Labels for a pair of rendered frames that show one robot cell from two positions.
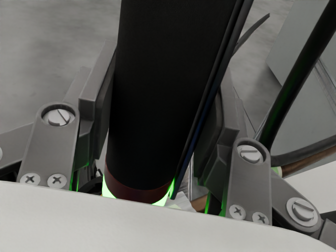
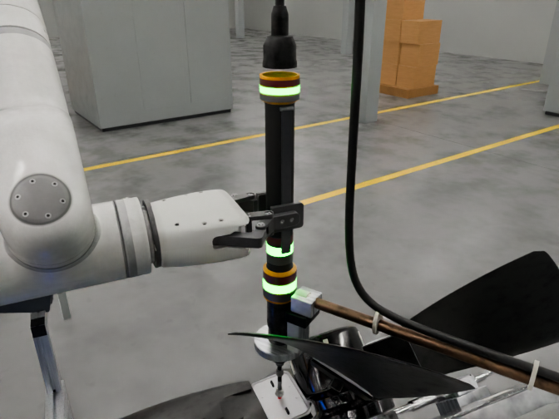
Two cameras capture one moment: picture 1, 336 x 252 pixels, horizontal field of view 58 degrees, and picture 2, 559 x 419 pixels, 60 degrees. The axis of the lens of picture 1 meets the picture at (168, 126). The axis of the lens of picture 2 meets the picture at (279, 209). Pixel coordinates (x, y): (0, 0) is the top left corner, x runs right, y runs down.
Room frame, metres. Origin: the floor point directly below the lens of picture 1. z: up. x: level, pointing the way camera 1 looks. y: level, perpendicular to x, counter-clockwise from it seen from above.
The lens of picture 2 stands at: (-0.06, -0.50, 1.73)
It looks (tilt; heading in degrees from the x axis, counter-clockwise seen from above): 25 degrees down; 74
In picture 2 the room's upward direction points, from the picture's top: straight up
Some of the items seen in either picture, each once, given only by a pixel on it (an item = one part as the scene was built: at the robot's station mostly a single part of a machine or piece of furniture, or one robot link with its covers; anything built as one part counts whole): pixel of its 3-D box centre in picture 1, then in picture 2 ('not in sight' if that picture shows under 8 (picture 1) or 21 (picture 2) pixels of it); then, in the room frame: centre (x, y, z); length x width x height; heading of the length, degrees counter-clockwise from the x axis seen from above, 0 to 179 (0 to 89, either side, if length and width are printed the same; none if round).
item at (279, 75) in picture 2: not in sight; (279, 88); (0.09, 0.01, 1.63); 0.04 x 0.04 x 0.03
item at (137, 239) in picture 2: not in sight; (135, 235); (-0.08, -0.01, 1.49); 0.09 x 0.03 x 0.08; 97
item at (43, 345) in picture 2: not in sight; (46, 356); (-0.33, 0.49, 0.96); 0.03 x 0.03 x 0.20; 7
